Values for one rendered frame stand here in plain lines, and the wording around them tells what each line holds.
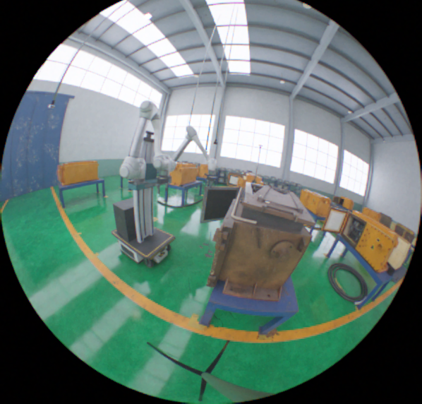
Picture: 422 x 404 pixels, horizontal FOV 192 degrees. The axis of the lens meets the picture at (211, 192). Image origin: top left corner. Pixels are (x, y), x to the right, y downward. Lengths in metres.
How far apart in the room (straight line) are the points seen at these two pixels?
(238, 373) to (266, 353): 0.37
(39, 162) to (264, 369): 9.40
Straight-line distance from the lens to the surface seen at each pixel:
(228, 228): 0.71
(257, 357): 1.70
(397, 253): 6.06
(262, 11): 7.91
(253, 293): 1.12
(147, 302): 1.75
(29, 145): 8.61
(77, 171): 4.94
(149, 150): 1.77
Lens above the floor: 1.56
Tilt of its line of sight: 14 degrees down
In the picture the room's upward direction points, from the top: 9 degrees clockwise
